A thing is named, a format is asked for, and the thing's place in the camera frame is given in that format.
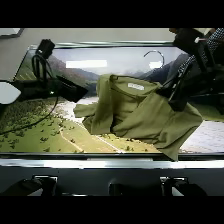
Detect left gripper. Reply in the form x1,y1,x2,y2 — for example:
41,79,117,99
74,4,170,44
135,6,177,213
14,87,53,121
53,75,90,104

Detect olive green shirt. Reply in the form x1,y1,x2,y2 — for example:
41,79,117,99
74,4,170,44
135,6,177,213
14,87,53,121
73,73,204,162

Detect black cable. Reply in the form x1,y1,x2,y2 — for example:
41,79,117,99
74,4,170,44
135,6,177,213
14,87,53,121
0,53,61,136

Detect silver frame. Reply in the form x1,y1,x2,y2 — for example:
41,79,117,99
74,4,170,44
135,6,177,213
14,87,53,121
0,157,224,197

